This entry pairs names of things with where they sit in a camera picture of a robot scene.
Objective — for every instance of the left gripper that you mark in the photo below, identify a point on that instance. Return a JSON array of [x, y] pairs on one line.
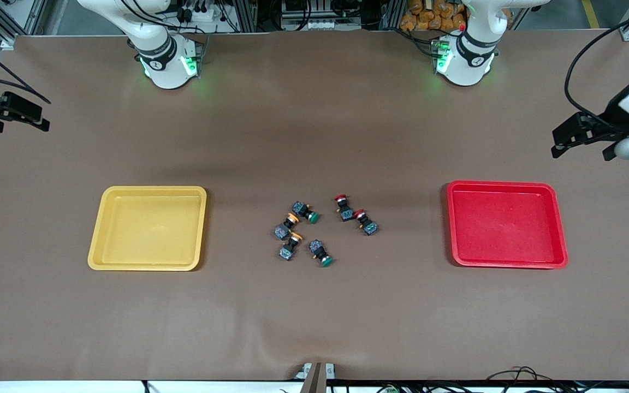
[[611, 127]]

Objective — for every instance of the red cap push button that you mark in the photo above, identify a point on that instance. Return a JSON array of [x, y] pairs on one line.
[[368, 225], [345, 213]]

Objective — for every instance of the yellow push button red contact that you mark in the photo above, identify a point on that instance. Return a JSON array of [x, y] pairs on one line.
[[283, 231]]

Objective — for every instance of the yellow push button green contact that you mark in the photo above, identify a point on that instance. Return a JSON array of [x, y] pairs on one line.
[[287, 252]]

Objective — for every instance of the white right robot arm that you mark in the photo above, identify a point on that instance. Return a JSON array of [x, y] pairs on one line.
[[164, 60]]

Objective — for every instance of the red plastic tray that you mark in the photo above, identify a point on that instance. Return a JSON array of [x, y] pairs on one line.
[[505, 224]]

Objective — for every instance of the yellow plastic tray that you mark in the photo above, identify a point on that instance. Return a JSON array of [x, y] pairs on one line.
[[150, 229]]

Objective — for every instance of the pile of orange packets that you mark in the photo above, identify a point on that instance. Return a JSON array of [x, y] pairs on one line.
[[423, 16]]

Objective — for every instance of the white power strip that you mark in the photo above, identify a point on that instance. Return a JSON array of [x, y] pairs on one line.
[[320, 24]]

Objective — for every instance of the green cap push button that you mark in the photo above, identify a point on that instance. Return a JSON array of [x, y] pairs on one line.
[[301, 208], [317, 248]]

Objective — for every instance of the large table cover mat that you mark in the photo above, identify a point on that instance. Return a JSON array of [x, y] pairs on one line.
[[347, 316]]

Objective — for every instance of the grey metal mount post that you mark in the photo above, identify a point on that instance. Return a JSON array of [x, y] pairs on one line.
[[314, 382]]

